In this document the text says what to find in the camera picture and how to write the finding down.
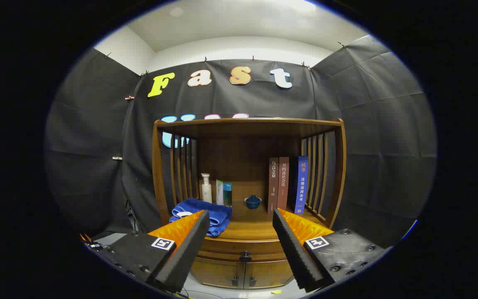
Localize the folded blue towel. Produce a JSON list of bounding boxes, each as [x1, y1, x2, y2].
[[169, 198, 233, 238]]

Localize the blue book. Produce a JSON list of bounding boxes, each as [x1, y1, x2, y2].
[[291, 156, 309, 215]]

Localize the dark brown book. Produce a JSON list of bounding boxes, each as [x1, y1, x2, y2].
[[268, 157, 280, 214]]

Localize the wooden cabinet door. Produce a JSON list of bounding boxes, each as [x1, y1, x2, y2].
[[190, 257, 246, 289], [244, 260, 295, 289]]

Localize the white pump bottle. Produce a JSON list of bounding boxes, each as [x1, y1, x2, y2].
[[201, 173, 213, 204]]

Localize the wooden cabinet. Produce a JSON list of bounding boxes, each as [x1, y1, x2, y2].
[[152, 118, 346, 290]]

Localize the wooden countertop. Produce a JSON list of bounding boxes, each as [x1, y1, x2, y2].
[[168, 179, 327, 241]]

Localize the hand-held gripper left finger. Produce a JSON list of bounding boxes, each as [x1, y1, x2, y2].
[[88, 210, 211, 293]]

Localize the reddish brown book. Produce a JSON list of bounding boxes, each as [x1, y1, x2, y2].
[[277, 157, 290, 211]]

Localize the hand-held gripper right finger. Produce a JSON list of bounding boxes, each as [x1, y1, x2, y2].
[[272, 208, 390, 293]]

